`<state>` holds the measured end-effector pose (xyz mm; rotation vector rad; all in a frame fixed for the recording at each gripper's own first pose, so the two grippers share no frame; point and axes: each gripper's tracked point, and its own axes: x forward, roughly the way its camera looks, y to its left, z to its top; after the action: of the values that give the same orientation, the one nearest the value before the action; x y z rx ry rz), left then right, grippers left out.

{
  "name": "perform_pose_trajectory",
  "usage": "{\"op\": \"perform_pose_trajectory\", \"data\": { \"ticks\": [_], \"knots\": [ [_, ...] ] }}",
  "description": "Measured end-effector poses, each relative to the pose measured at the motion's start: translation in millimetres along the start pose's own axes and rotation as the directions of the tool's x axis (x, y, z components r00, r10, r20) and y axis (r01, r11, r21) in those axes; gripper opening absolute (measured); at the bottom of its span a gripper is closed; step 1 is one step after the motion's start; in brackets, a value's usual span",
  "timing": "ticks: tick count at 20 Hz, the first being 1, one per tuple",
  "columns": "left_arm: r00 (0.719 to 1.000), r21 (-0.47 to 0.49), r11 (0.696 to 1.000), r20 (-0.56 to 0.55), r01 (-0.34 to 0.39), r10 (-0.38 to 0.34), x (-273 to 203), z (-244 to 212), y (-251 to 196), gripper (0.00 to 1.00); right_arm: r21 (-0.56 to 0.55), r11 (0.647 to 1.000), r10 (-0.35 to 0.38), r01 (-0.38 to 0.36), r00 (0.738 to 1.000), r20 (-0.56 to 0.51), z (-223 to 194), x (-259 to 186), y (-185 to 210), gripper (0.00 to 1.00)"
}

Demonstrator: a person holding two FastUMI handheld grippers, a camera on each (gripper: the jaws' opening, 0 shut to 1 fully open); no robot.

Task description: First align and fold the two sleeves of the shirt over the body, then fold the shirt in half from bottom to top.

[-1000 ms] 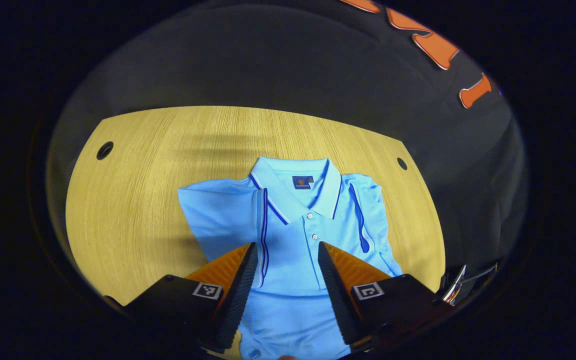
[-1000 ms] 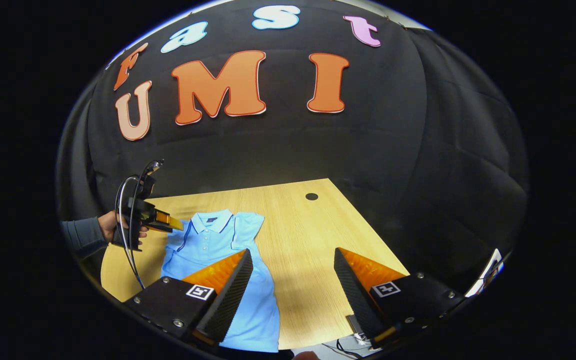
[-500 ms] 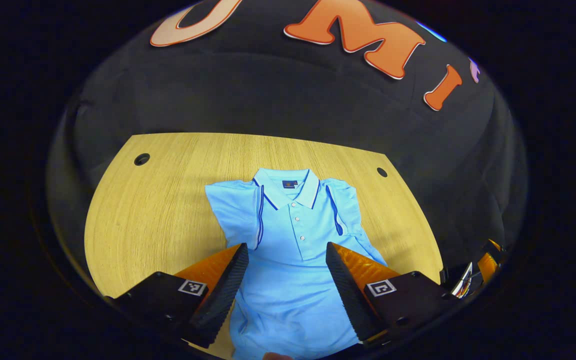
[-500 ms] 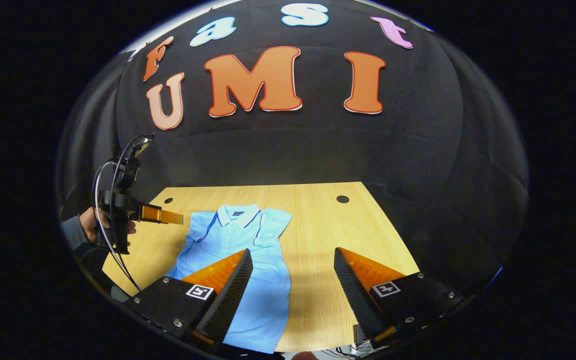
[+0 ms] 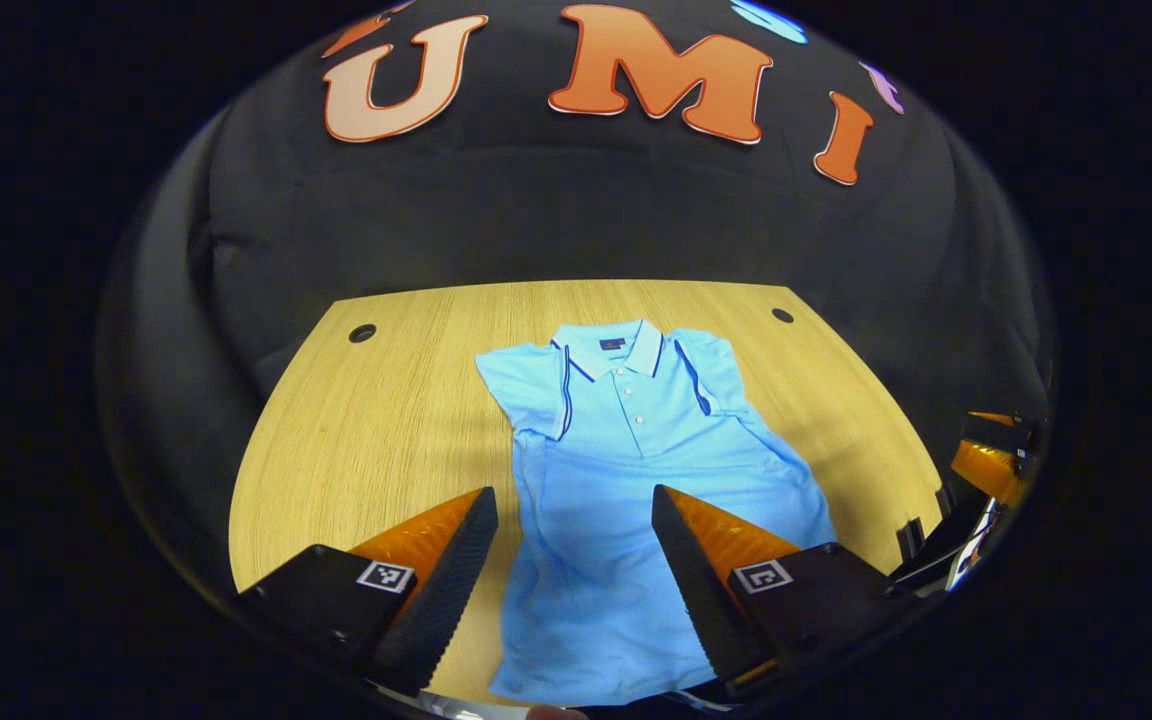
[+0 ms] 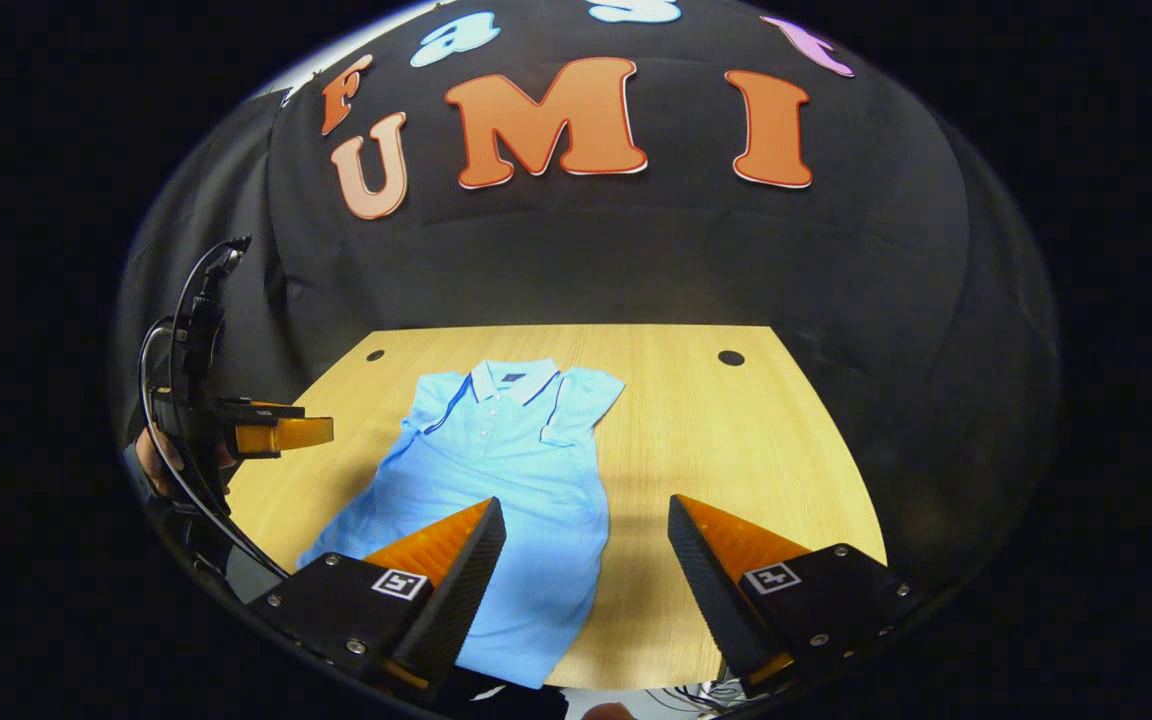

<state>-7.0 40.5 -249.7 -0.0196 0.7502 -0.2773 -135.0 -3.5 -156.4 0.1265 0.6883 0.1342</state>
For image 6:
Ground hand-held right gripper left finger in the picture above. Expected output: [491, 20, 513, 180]
[246, 497, 507, 701]

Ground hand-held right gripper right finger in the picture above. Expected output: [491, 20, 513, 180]
[666, 494, 922, 699]

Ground light blue T-shirt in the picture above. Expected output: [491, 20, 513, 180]
[298, 358, 627, 691]

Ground tangled floor cables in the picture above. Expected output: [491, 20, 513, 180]
[648, 680, 752, 717]

